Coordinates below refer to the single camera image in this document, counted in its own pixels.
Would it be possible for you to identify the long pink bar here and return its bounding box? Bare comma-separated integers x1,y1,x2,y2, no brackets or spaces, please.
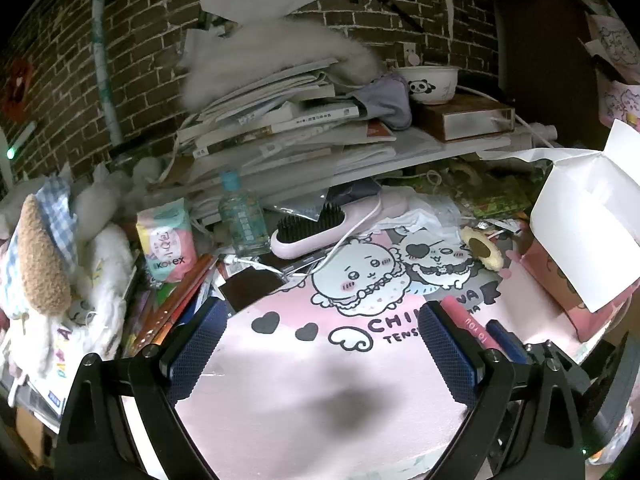
440,296,502,350

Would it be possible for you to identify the yellow plush dog toy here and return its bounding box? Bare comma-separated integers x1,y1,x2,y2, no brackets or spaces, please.
460,226,503,272

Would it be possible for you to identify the white storage box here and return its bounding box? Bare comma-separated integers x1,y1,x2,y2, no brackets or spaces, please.
513,119,639,341

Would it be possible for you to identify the black phone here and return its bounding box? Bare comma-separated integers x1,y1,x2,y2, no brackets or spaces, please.
220,268,284,313

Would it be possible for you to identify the pink printed desk mat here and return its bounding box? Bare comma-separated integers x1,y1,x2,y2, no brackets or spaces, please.
169,228,597,480

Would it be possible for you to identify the colourful tissue pack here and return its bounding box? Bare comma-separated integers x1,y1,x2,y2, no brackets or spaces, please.
136,198,198,283

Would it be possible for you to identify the green tall water bottle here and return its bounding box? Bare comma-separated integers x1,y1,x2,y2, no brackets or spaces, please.
218,170,270,257

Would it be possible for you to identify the pink hair brush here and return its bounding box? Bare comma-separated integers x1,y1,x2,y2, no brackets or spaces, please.
270,191,409,260

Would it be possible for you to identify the white panda bowl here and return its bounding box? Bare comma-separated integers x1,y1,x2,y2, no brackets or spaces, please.
397,66,459,105

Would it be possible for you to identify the stack of books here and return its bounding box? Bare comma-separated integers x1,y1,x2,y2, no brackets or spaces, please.
169,58,511,223

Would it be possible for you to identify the purple cloth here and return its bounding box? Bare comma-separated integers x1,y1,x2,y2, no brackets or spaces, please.
348,73,412,131

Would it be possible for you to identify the white charging cable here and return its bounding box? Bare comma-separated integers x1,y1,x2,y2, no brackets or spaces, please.
224,199,384,279

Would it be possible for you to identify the pink hanging wall organizer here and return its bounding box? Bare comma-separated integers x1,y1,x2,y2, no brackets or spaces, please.
585,0,639,130

